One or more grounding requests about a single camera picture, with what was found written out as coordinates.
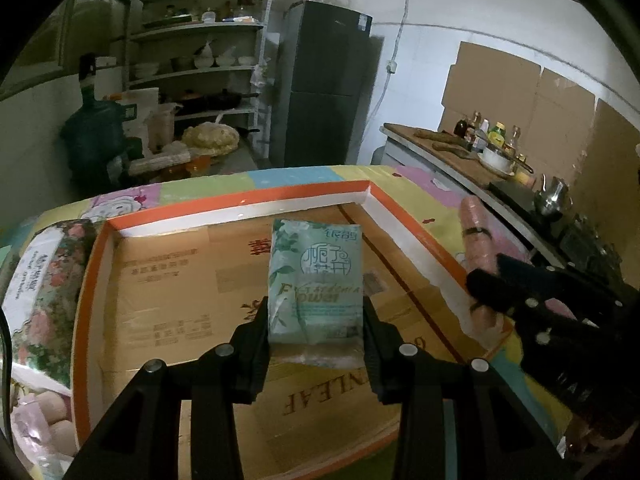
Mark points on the black refrigerator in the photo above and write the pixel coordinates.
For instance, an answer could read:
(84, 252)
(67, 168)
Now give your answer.
(322, 63)

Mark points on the beige plush bear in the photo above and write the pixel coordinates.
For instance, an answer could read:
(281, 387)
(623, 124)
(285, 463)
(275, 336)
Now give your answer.
(43, 434)

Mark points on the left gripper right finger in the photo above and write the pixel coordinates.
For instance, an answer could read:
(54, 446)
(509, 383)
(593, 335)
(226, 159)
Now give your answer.
(457, 420)

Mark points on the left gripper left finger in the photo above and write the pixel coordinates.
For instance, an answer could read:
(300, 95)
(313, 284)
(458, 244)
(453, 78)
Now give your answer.
(138, 437)

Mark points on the metal storage shelf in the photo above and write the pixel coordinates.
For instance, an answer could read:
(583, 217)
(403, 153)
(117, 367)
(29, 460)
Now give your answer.
(208, 59)

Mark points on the yellow dough pile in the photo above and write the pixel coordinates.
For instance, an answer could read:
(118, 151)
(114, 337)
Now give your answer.
(211, 139)

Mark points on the orange rimmed cardboard tray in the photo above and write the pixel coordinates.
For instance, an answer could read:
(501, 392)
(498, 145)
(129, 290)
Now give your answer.
(173, 281)

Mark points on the cardboard wall sheets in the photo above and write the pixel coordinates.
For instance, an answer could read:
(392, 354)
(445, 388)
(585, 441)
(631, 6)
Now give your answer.
(566, 132)

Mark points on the kitchen counter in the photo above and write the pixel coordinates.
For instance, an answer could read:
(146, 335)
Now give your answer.
(567, 237)

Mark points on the small green floral tissue pack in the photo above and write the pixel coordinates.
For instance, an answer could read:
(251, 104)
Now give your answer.
(315, 283)

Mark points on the pink towel with hair tie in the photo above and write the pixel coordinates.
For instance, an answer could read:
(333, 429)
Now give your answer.
(480, 254)

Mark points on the white bowl on counter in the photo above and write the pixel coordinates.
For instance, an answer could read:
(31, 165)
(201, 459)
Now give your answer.
(496, 162)

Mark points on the large floral tissue pack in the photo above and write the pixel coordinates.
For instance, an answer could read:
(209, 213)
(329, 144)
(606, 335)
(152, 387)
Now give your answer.
(41, 301)

